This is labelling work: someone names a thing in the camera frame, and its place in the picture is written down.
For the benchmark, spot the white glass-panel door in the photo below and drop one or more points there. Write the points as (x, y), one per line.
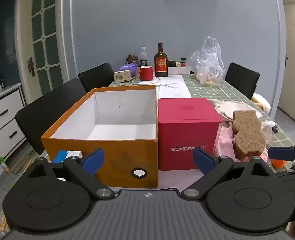
(43, 42)

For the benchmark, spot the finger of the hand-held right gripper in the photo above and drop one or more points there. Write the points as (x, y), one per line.
(281, 153)

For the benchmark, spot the clear water bottle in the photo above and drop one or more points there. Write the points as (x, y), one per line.
(143, 56)

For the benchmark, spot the small red-label bottle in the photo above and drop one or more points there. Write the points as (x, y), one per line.
(183, 63)

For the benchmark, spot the brown bear-shaped sponge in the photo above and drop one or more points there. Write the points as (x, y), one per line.
(248, 135)

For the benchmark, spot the orange ball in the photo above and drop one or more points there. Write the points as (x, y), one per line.
(279, 163)

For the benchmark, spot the blue and white carton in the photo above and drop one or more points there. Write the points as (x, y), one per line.
(62, 156)

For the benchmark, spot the yellow bread pieces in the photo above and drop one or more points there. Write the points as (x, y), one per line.
(208, 81)

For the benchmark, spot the black jar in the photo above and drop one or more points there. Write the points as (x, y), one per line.
(172, 63)

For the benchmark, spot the white drawer cabinet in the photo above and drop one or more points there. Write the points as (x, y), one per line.
(2, 120)

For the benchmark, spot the brown figurine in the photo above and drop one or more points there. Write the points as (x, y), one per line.
(132, 58)

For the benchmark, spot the white patterned table runner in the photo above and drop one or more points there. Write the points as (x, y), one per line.
(173, 87)

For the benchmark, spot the black chair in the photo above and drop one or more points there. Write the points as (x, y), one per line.
(97, 76)
(50, 110)
(242, 78)

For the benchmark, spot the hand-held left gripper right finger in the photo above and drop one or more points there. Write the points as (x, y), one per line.
(203, 161)

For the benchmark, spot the white item in clear wrap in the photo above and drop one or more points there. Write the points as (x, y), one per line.
(268, 128)

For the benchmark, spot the green checked tablecloth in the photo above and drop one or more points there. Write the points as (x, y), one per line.
(222, 91)

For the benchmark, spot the pink cloth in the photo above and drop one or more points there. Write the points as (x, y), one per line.
(225, 140)

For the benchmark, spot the purple packet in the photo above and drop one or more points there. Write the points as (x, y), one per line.
(128, 67)

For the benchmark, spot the red mug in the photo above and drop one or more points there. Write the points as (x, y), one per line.
(145, 73)

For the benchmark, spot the clear plastic bag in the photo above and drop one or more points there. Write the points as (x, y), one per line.
(208, 60)

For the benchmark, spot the orange cardboard box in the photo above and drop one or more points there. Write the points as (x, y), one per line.
(127, 155)

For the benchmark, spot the brown liquor bottle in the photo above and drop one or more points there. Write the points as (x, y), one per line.
(161, 65)

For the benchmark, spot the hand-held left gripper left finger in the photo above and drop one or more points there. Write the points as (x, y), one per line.
(93, 160)

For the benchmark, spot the white small box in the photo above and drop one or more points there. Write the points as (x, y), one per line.
(173, 70)

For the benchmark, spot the red lidded box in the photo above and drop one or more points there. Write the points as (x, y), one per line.
(187, 135)

